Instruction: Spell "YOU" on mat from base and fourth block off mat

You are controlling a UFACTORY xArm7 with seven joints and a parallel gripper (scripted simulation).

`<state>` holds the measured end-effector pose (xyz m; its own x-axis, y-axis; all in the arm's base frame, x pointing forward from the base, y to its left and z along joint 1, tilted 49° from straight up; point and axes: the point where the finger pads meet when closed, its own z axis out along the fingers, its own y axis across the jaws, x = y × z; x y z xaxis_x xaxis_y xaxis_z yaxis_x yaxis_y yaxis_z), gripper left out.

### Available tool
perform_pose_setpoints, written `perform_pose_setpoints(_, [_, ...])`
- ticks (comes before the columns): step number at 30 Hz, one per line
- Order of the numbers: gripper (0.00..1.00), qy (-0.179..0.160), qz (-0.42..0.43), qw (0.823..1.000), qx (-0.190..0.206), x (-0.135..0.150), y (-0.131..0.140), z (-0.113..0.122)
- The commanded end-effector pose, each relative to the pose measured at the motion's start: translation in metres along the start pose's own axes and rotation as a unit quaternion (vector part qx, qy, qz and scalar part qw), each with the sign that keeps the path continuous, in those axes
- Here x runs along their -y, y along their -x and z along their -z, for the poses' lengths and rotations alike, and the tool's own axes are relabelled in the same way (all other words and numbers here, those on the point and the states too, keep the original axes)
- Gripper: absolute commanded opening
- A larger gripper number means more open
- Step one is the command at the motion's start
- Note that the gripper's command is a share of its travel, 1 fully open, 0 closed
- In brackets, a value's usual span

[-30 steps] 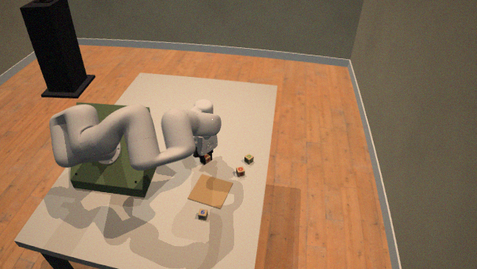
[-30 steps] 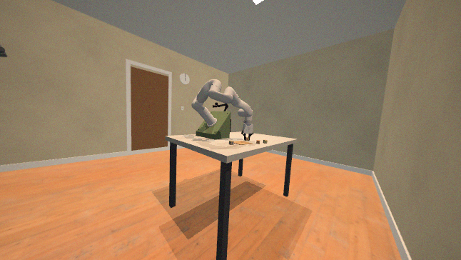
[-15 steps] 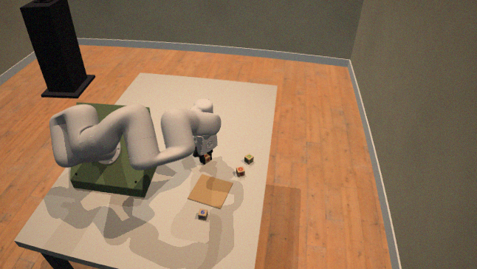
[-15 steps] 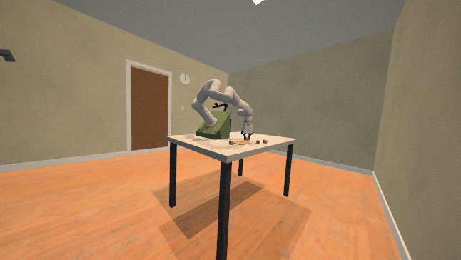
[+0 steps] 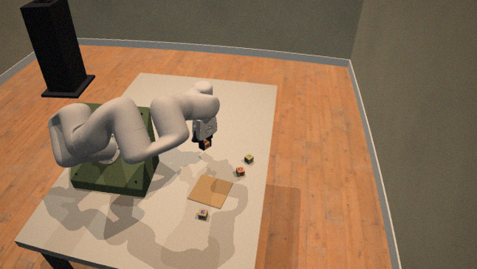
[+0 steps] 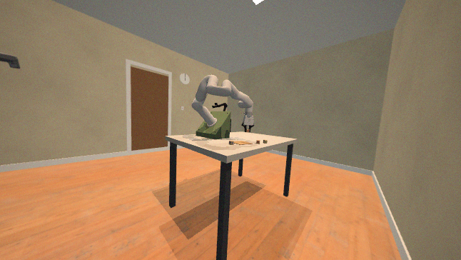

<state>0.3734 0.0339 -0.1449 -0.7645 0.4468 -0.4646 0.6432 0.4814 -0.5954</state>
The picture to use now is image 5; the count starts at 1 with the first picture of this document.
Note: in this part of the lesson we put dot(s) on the tan flat mat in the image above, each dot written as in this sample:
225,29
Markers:
210,191

